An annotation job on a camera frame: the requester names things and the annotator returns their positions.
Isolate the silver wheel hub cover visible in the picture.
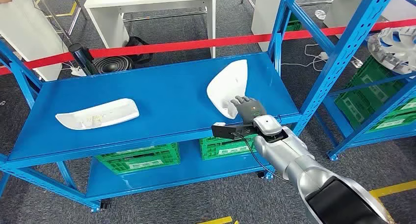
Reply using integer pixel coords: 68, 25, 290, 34
367, 26, 416, 75

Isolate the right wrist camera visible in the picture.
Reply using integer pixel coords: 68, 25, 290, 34
211, 122, 258, 140

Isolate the white elongated shell part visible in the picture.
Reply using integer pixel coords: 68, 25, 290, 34
55, 98, 140, 130

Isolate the red barrier belt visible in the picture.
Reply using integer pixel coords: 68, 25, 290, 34
0, 18, 416, 76

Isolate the black camera cable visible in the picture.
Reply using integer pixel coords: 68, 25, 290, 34
231, 131, 295, 186

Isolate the white panel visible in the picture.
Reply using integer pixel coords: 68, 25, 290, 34
0, 0, 70, 82

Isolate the blue steel shelf rack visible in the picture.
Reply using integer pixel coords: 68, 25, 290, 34
267, 0, 416, 161
0, 152, 10, 198
0, 40, 303, 213

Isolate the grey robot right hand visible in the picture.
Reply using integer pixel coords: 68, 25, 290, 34
231, 96, 268, 124

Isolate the chrome metal frame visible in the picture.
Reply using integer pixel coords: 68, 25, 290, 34
30, 0, 88, 45

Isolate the white cable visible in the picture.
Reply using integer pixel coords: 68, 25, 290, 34
281, 43, 326, 71

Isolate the white triangular shell part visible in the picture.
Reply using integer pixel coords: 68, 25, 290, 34
207, 59, 249, 120

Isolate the black belt stanchion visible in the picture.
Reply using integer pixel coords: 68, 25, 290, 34
68, 43, 134, 75

